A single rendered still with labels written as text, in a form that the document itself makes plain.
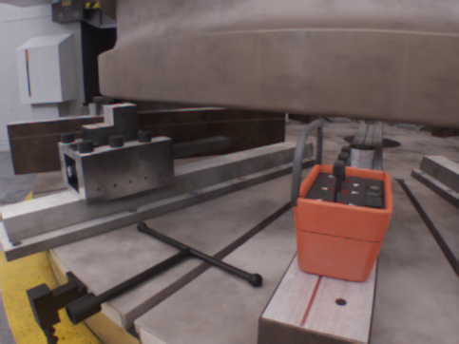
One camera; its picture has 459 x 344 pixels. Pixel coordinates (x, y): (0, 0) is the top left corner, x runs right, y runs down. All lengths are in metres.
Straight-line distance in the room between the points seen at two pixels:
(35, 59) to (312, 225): 4.17
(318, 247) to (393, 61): 0.69
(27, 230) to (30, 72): 3.18
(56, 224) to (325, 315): 1.24
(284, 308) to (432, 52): 0.83
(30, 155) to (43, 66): 1.92
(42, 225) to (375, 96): 1.33
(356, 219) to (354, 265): 0.08
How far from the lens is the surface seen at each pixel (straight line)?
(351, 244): 0.48
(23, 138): 2.62
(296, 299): 0.47
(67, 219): 1.51
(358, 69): 1.04
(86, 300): 1.06
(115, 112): 1.53
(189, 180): 1.77
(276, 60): 1.10
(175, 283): 1.16
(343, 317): 0.45
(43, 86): 4.38
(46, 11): 4.86
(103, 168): 1.42
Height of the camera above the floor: 0.98
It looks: 17 degrees down
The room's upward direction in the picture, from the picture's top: straight up
